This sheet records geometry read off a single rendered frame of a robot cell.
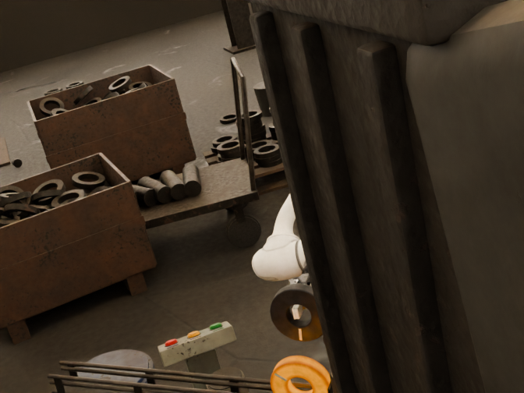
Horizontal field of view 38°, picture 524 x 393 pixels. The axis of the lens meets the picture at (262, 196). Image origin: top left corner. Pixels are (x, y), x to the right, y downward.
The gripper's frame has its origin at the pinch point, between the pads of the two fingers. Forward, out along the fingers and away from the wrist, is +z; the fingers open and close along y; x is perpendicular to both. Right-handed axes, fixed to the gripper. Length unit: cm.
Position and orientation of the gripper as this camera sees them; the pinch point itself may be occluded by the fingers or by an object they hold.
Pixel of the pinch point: (299, 306)
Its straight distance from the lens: 194.8
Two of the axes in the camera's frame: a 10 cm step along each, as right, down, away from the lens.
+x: -2.1, -9.2, -3.3
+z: -3.0, 3.8, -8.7
